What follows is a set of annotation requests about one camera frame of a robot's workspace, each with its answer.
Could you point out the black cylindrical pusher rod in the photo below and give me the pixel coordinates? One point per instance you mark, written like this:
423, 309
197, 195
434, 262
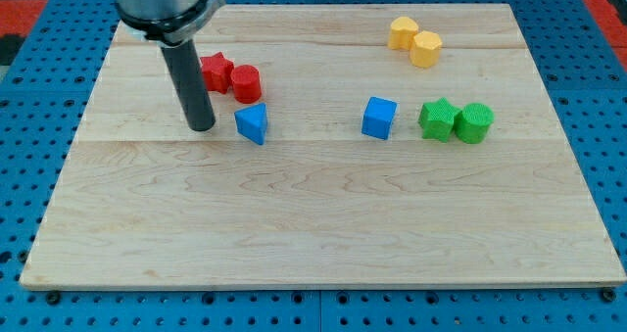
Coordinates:
187, 79

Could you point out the blue triangle block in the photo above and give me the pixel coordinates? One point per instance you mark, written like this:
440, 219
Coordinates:
251, 122

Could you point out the blue cube block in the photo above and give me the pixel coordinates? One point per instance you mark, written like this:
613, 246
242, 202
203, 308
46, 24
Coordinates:
378, 116

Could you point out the red star block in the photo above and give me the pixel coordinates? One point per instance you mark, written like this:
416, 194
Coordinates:
216, 71

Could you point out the red cylinder block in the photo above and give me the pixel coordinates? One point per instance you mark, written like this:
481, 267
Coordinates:
246, 84

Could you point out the wooden board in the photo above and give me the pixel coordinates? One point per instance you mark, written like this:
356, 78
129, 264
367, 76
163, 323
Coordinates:
145, 203

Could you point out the yellow heart block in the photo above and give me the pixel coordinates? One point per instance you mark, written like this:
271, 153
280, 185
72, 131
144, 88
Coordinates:
402, 30

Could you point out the yellow hexagon block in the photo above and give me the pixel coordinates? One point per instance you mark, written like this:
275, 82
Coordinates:
425, 49

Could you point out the green star block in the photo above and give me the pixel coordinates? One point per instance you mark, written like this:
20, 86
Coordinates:
437, 119

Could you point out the green cylinder block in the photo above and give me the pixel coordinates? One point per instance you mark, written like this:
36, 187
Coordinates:
473, 123

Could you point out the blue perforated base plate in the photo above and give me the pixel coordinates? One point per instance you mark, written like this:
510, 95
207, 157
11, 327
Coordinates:
48, 85

